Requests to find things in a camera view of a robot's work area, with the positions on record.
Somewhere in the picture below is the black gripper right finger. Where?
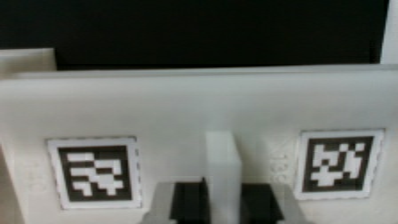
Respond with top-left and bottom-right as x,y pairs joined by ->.
241,183 -> 310,224

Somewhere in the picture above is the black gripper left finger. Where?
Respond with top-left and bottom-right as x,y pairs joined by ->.
141,179 -> 210,224

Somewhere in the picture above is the white cabinet door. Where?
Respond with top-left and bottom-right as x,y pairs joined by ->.
0,65 -> 398,224

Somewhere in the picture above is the white cabinet body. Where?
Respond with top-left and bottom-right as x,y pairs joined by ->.
0,48 -> 58,80

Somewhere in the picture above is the white U-shaped fence wall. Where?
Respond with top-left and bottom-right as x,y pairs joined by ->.
381,0 -> 398,64

